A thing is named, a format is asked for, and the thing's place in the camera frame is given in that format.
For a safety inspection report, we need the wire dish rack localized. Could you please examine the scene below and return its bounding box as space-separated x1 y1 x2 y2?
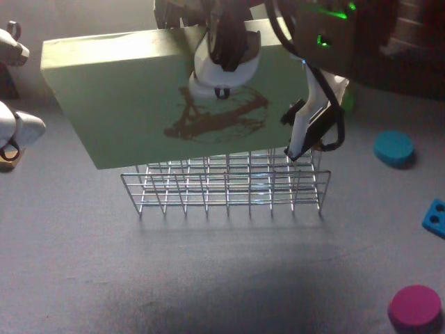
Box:
120 148 333 218

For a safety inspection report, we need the blue block with holes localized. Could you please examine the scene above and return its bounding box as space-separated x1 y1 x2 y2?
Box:
421 198 445 240

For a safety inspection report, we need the green book with brown drawing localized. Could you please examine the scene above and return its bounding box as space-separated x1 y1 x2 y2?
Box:
40 19 311 171

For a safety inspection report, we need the magenta round disc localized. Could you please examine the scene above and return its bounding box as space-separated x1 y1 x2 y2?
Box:
387 284 443 334

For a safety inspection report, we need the tan wooden block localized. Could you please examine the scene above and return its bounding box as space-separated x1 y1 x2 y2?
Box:
0 148 24 173

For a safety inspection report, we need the blue round disc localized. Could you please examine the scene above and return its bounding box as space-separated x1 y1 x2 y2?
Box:
373 130 416 170

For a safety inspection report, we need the green block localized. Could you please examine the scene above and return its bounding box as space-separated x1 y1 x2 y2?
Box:
342 81 357 113

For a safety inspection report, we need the white and black right hand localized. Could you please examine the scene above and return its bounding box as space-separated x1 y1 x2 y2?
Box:
154 0 356 161

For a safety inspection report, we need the black cable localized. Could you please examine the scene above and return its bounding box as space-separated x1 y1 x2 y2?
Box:
266 0 347 152

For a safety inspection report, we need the grey table cloth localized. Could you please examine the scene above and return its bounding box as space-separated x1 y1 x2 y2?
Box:
0 0 445 334

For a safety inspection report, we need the white and black left hand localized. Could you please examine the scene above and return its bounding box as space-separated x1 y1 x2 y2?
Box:
0 20 47 161

